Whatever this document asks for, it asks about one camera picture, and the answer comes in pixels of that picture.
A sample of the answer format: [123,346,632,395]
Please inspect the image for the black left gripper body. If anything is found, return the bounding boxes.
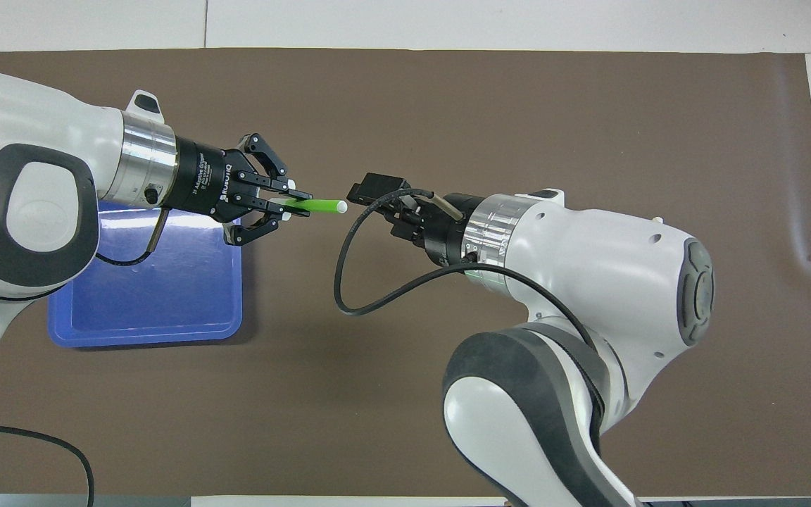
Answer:
[165,136,267,225]

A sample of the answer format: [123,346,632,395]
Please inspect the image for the blue plastic tray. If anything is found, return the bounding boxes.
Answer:
[48,199,243,349]

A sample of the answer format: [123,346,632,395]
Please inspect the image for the green marker pen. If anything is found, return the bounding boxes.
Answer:
[268,197,348,215]

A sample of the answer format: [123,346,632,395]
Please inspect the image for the brown table mat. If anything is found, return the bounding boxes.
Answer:
[0,48,811,497]

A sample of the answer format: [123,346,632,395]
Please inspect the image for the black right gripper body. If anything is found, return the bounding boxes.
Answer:
[381,194,484,268]

